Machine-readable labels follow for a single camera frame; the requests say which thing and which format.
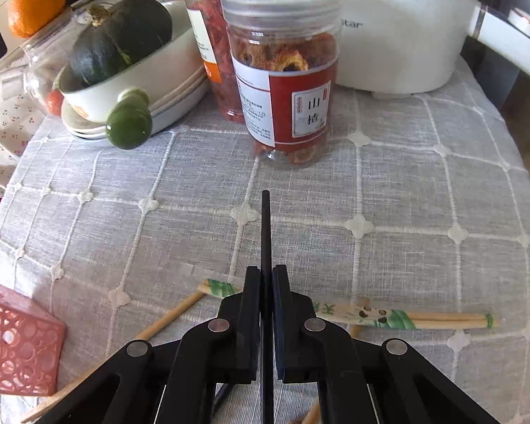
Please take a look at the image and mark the pink perforated utensil holder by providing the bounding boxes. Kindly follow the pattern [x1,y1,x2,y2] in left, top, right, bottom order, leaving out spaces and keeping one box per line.
[0,277,67,396]

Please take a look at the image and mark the grey checked tablecloth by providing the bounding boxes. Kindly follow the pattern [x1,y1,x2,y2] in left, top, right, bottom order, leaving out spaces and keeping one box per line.
[0,57,530,424]

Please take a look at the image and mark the orange mandarin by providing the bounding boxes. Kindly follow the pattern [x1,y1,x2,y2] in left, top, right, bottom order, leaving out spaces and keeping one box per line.
[7,0,67,39]

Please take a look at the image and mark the bamboo chopstick with printed sleeve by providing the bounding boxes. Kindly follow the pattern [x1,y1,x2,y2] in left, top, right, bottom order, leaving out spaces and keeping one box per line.
[316,305,501,332]
[197,278,241,299]
[313,299,501,325]

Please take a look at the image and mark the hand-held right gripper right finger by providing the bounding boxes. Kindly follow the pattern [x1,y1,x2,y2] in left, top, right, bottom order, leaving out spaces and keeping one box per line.
[272,265,502,424]

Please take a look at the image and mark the black chopstick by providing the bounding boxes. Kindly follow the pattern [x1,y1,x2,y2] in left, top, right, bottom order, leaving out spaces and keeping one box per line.
[261,190,275,424]

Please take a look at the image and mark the white pan handle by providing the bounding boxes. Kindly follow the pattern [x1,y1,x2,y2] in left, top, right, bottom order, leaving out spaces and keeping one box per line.
[466,4,530,82]

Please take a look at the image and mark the plain wooden chopstick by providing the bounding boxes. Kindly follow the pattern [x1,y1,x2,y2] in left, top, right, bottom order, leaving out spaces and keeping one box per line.
[21,291,205,424]

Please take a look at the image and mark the floral cloth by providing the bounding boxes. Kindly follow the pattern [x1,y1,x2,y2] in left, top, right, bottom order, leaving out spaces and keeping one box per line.
[0,0,190,197]

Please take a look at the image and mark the white bowl with green handle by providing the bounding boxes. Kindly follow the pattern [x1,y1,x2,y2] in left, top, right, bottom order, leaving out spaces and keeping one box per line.
[55,0,204,150]

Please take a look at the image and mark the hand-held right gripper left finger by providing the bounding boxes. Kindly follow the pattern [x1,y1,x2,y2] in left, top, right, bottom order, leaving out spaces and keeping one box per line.
[35,266,262,424]

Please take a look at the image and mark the red label dried fruit jar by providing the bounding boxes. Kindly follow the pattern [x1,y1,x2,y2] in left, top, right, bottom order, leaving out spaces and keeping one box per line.
[219,0,345,169]

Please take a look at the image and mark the small orange persimmon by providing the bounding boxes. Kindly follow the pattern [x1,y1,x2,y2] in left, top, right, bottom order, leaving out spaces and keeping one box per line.
[45,89,65,116]

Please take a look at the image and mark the orange label dried fruit jar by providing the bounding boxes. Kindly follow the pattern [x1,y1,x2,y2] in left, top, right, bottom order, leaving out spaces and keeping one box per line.
[177,0,248,123]

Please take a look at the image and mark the white rice cooker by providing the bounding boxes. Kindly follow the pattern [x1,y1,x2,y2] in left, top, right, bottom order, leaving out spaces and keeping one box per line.
[265,0,489,95]

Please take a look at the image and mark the small white round container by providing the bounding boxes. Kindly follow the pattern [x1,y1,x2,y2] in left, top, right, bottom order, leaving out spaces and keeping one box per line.
[508,9,530,38]

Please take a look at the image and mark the green kabocha squash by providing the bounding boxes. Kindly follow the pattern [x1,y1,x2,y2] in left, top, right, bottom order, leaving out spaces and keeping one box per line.
[69,0,174,88]

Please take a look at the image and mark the clear glass jar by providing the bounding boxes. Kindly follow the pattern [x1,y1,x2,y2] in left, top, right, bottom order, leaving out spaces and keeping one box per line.
[22,6,93,118]

